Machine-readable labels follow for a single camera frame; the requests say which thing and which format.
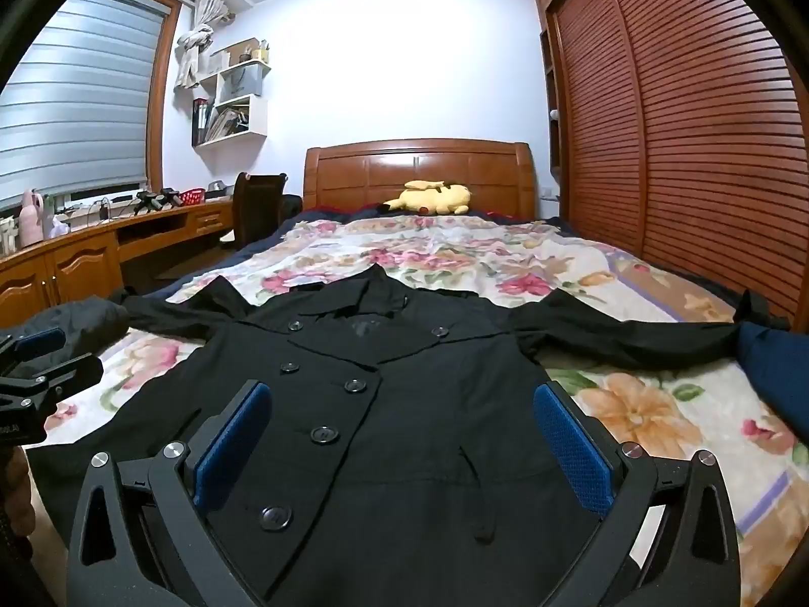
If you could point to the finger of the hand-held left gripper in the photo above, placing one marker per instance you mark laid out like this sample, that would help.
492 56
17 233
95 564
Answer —
69 376
38 341

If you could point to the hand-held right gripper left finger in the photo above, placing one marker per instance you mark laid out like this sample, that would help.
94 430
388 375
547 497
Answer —
234 442

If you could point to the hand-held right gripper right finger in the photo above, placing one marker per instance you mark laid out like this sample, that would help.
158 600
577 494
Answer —
572 449

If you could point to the black coat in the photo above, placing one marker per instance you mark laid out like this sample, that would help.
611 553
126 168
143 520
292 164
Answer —
392 404

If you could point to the person's left hand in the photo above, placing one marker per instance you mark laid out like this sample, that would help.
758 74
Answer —
16 493

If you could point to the dark padded jacket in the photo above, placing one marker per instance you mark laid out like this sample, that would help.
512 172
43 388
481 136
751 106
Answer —
69 322

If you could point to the wooden desk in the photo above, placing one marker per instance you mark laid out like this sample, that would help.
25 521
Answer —
82 259

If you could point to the pink bottle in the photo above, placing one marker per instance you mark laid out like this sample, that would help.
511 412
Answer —
31 218

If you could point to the black device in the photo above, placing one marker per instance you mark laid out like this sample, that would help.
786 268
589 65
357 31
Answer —
151 199

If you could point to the red basket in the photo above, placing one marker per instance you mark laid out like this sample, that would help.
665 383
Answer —
193 196

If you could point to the dark blue cloth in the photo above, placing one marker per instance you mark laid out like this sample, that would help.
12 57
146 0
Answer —
774 367

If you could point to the floral bedspread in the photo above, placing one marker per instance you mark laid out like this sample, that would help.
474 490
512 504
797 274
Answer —
455 259

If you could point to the dark wooden chair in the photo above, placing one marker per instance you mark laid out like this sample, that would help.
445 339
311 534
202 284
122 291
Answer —
259 208

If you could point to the grey window blind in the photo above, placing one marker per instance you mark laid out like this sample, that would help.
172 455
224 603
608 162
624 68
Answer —
76 107

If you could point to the grey metal box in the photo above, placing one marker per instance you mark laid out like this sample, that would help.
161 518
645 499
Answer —
218 186

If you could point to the black binder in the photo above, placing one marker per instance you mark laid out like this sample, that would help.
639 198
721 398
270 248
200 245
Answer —
201 120

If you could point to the yellow plush toy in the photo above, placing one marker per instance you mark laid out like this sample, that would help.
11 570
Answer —
433 199

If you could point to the stack of papers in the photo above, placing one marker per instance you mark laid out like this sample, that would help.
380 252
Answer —
229 123

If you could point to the wooden bed headboard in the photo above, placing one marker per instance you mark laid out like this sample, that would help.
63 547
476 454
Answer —
379 171

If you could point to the wooden louvered wardrobe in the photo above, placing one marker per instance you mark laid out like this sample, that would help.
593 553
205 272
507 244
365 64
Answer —
663 139

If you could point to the grey bag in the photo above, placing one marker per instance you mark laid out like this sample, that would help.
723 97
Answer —
240 82

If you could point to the tied beige curtain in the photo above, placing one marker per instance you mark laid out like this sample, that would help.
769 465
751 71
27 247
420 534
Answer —
193 50

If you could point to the wooden window frame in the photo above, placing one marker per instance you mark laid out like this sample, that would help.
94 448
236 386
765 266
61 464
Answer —
163 88

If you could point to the white wall shelf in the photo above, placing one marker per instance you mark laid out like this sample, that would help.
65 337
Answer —
256 120

